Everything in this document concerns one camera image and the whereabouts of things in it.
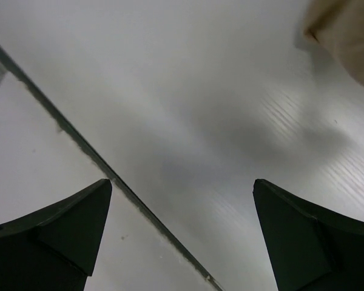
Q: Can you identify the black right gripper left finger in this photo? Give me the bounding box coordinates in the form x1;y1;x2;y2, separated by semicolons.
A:
0;179;112;290

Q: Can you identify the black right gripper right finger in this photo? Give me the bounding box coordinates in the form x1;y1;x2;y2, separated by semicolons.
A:
253;179;364;290

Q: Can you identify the beige t shirt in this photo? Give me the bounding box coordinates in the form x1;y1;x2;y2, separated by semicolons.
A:
302;0;364;86

